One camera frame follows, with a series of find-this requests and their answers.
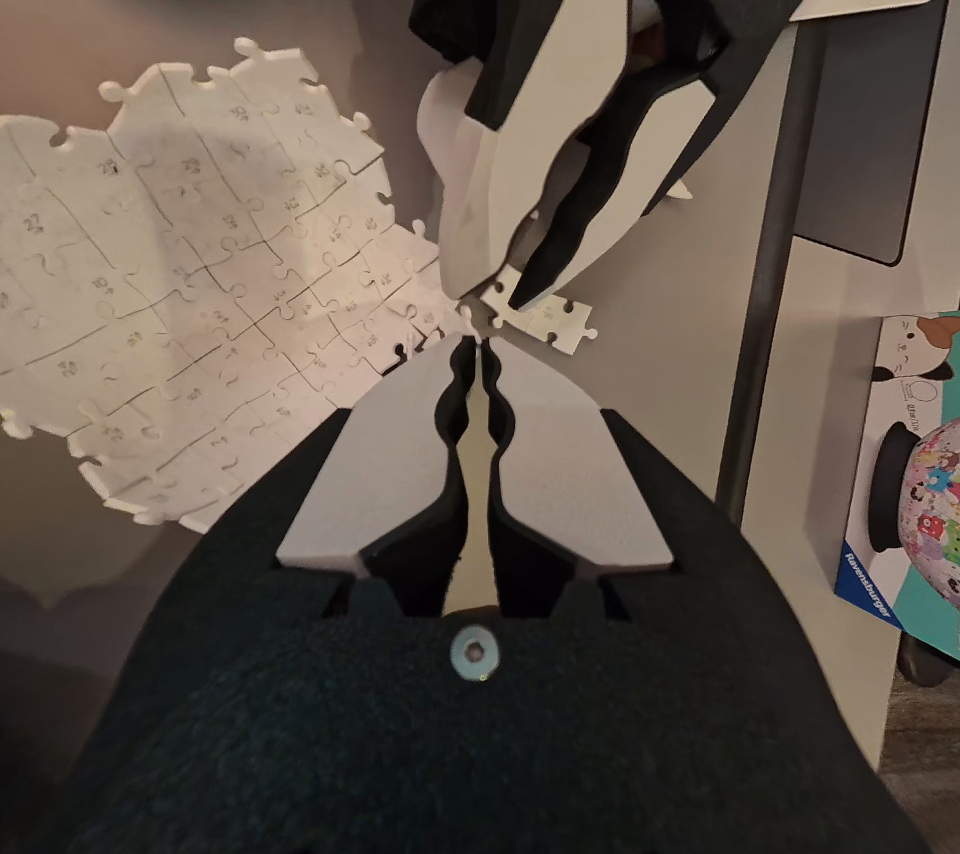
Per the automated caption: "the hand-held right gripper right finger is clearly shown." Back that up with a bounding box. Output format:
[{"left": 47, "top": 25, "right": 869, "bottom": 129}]
[{"left": 480, "top": 338, "right": 675, "bottom": 619}]

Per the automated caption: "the dark grey table flap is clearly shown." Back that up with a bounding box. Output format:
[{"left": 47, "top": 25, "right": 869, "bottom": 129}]
[{"left": 789, "top": 0, "right": 951, "bottom": 268}]

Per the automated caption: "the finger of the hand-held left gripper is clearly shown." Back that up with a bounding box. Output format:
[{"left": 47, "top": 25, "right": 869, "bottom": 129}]
[
  {"left": 508, "top": 74, "right": 719, "bottom": 313},
  {"left": 414, "top": 0, "right": 631, "bottom": 304}
]

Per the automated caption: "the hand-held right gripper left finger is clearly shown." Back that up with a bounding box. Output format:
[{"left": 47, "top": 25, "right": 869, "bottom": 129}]
[{"left": 276, "top": 336, "right": 479, "bottom": 619}]

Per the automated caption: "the colourful puzzle box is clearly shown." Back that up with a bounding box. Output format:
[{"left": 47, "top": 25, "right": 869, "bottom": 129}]
[{"left": 832, "top": 308, "right": 960, "bottom": 669}]

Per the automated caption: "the partly built white puzzle ball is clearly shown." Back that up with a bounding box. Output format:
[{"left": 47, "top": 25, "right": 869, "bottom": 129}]
[{"left": 0, "top": 35, "right": 483, "bottom": 534}]

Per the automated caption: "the joined puzzle piece pair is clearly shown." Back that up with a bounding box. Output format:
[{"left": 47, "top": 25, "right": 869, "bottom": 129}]
[{"left": 478, "top": 263, "right": 601, "bottom": 358}]

